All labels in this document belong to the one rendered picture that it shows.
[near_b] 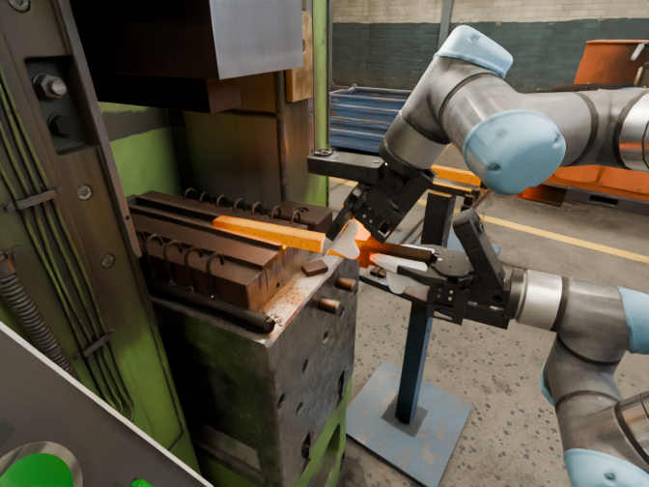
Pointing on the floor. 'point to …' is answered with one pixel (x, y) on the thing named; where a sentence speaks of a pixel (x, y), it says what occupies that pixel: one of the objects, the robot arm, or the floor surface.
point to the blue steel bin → (363, 116)
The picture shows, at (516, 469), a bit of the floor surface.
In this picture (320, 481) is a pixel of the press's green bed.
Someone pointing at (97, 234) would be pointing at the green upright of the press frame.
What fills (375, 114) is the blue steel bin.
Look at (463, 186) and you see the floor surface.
